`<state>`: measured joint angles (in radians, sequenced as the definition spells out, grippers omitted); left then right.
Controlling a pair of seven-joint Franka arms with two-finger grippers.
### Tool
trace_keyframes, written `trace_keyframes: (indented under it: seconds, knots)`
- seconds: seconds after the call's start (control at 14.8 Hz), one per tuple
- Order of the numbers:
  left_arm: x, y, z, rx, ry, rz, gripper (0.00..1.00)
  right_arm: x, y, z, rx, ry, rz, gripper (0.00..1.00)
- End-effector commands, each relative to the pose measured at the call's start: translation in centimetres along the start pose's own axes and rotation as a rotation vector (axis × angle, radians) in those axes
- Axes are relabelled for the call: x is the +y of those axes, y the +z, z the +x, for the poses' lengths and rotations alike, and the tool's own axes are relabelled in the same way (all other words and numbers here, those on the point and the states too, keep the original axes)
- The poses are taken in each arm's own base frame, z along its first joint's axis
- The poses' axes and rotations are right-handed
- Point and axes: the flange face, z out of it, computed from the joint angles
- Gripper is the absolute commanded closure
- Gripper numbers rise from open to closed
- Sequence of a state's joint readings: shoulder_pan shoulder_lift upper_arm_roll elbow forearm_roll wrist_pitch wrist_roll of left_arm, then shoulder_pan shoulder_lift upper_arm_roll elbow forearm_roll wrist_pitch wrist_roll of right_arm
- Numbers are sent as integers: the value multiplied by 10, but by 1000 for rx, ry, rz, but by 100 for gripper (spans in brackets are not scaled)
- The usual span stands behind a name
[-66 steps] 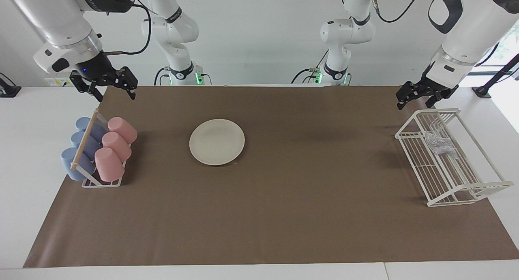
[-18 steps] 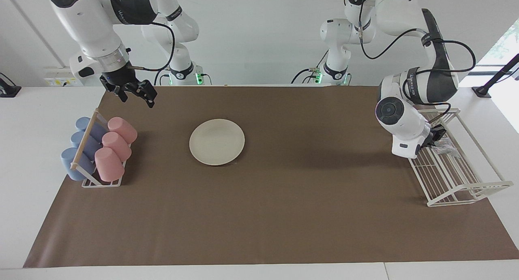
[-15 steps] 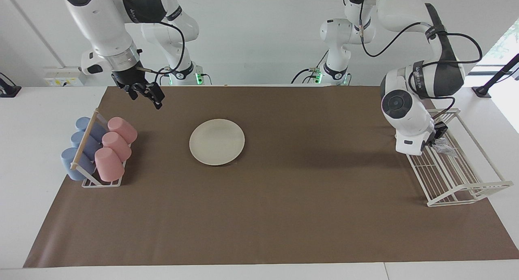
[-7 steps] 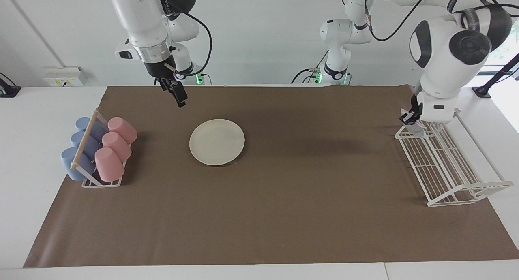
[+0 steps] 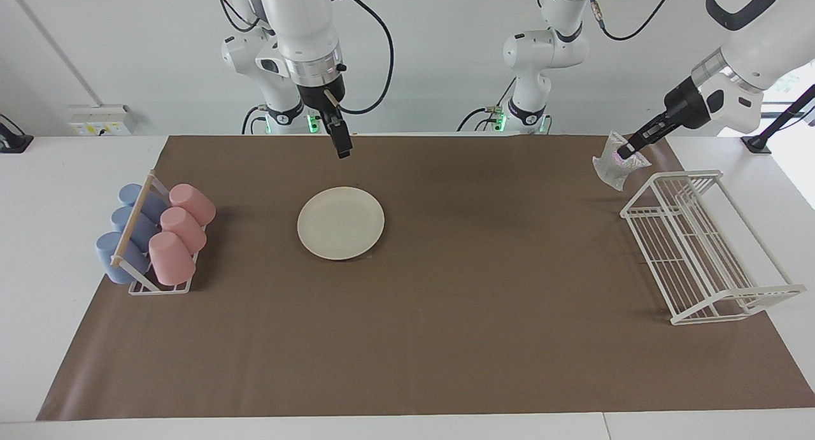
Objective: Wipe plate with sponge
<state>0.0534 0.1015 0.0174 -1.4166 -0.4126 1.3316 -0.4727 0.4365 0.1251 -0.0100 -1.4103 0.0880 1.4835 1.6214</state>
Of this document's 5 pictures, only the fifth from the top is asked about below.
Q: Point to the small black stand base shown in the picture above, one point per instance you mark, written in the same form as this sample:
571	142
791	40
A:
16	142

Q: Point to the brown paper table mat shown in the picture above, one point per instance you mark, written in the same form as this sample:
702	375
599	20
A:
446	332

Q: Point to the cup rack with wooden rod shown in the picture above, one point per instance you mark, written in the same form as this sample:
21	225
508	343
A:
134	216

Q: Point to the clear plastic bag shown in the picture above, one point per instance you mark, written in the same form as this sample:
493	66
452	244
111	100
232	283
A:
614	169

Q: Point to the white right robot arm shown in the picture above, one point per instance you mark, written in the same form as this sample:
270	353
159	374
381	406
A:
299	20

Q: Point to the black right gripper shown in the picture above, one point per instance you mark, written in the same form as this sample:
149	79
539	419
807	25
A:
337	128

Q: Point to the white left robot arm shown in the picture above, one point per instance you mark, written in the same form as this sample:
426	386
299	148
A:
764	39

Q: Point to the black angled stand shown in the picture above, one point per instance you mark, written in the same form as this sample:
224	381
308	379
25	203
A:
780	123

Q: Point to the cream round plate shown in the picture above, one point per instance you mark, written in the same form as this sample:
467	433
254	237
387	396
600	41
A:
340	223

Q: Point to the blue plastic cup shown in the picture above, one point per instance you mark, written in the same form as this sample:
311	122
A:
104	252
121	218
129	193

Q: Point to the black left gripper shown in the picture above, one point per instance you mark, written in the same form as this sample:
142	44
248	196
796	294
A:
651	132

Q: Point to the pink plastic cup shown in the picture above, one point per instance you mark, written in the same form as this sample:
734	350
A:
172	258
194	201
184	228

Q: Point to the white wall socket box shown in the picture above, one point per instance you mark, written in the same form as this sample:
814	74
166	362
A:
102	120

